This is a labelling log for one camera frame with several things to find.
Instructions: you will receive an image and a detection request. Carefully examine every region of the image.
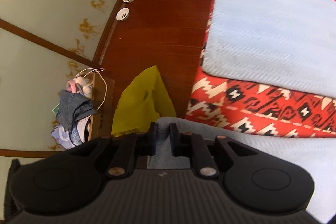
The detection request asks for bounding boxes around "white plush toy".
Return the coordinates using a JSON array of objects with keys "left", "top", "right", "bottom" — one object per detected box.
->
[{"left": 66, "top": 76, "right": 93, "bottom": 99}]

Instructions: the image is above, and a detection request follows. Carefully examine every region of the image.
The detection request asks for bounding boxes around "light blue knit garment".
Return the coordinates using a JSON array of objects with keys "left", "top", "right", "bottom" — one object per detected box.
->
[{"left": 148, "top": 0, "right": 335, "bottom": 223}]

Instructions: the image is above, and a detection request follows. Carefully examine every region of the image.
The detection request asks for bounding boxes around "white cable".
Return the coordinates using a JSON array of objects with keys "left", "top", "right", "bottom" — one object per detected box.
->
[{"left": 75, "top": 67, "right": 108, "bottom": 111}]

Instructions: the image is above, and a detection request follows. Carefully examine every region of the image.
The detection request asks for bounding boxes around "dark denim cloth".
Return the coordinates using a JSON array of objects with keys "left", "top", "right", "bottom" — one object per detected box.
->
[{"left": 56, "top": 90, "right": 97, "bottom": 132}]

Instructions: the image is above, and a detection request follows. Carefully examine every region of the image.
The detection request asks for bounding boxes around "white pet bowl near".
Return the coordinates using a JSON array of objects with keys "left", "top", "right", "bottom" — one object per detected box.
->
[{"left": 116, "top": 7, "right": 130, "bottom": 21}]

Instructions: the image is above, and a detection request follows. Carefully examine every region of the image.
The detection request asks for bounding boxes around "red patterned table cover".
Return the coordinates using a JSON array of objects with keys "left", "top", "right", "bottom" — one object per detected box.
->
[{"left": 186, "top": 0, "right": 335, "bottom": 138}]

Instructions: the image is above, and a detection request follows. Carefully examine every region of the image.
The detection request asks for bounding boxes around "yellow plastic bag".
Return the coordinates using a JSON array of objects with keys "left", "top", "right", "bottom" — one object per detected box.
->
[{"left": 111, "top": 66, "right": 177, "bottom": 137}]

